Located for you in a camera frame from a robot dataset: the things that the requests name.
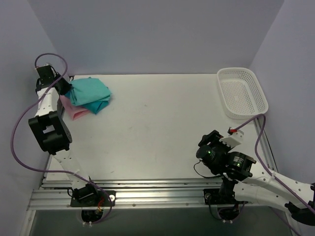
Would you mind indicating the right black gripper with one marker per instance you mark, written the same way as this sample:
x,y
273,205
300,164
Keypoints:
x,y
208,137

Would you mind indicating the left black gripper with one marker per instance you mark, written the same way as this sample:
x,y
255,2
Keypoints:
x,y
63,85

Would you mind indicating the mint green t shirt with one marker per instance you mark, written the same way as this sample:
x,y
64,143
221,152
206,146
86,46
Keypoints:
x,y
87,90

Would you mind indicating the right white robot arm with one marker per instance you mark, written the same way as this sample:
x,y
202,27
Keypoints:
x,y
246,180

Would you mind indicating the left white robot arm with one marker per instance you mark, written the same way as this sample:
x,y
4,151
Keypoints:
x,y
52,134

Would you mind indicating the folded pink t shirt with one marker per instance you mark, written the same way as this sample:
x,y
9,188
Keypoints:
x,y
74,112

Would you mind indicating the folded teal t shirt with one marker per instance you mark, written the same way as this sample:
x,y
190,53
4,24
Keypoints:
x,y
96,106

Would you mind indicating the white perforated plastic basket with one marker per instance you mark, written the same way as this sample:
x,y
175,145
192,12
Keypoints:
x,y
240,93

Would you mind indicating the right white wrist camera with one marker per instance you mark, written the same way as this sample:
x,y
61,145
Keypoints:
x,y
235,137

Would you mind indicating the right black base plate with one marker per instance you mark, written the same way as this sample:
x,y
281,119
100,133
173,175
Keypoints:
x,y
215,196

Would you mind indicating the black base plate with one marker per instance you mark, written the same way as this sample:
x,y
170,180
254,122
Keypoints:
x,y
94,199
215,196

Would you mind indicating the aluminium frame rail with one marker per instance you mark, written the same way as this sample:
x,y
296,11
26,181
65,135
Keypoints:
x,y
143,144

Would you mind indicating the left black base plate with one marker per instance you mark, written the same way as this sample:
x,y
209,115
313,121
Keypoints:
x,y
94,199

